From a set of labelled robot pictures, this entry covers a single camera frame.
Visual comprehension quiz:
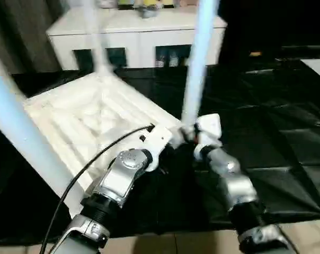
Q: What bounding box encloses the white plastic table leg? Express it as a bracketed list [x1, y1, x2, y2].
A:
[82, 0, 115, 77]
[0, 49, 70, 204]
[181, 0, 221, 133]

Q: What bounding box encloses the white plastic table top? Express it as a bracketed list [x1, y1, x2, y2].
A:
[23, 71, 184, 216]

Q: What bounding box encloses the black mat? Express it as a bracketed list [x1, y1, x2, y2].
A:
[0, 59, 320, 247]

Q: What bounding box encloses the white cabinet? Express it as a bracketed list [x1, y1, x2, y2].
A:
[46, 5, 228, 72]

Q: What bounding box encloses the glass bowl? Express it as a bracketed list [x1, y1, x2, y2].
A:
[138, 6, 159, 19]

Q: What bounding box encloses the dark low shelf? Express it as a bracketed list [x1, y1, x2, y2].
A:
[281, 44, 320, 59]

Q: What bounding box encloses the white flat board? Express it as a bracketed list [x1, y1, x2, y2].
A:
[299, 58, 320, 83]

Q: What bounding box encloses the grey curtain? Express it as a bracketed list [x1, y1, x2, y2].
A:
[0, 0, 67, 76]

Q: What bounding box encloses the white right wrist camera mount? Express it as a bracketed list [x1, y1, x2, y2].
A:
[194, 113, 223, 162]

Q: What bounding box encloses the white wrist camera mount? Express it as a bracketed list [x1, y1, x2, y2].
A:
[194, 113, 223, 162]
[140, 124, 174, 171]

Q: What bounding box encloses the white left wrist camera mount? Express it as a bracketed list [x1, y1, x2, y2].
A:
[140, 124, 174, 171]

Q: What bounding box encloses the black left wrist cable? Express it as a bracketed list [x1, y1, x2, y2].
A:
[39, 123, 155, 254]

